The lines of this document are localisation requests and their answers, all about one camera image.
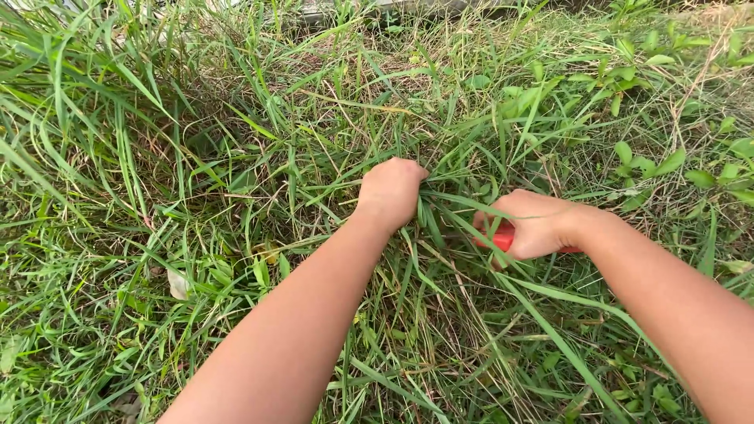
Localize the person's right hand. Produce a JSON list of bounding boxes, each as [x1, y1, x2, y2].
[[472, 189, 596, 270]]

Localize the person's left hand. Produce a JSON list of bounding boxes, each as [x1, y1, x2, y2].
[[356, 157, 430, 232]]

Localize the bunch of green grass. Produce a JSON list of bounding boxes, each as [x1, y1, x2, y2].
[[406, 126, 513, 248]]

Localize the dry pale leaf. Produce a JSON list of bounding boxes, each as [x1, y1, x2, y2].
[[167, 269, 190, 301]]

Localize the broad-leaf green weeds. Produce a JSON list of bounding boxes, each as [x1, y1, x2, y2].
[[501, 24, 754, 213]]

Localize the red-handled sickle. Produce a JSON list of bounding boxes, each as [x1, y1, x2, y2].
[[443, 221, 584, 255]]

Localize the tall green grass patch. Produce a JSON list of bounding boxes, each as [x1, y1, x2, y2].
[[0, 0, 754, 424]]

